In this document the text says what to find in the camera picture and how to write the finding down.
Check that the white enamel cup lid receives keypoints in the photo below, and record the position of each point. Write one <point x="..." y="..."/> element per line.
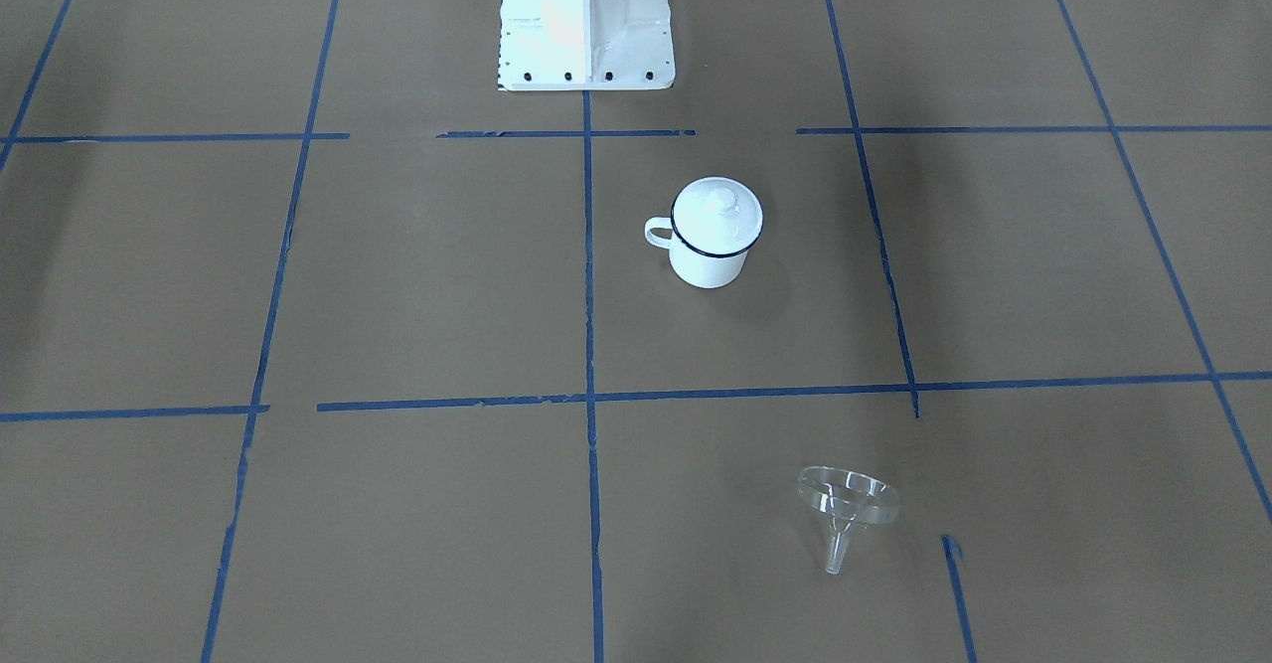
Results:
<point x="717" y="217"/>

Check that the clear glass funnel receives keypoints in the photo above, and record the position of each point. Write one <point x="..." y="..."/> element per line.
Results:
<point x="847" y="501"/>

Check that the white enamel cup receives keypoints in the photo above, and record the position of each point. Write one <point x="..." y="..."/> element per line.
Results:
<point x="690" y="266"/>

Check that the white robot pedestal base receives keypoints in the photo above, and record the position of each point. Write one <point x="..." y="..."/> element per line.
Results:
<point x="571" y="45"/>

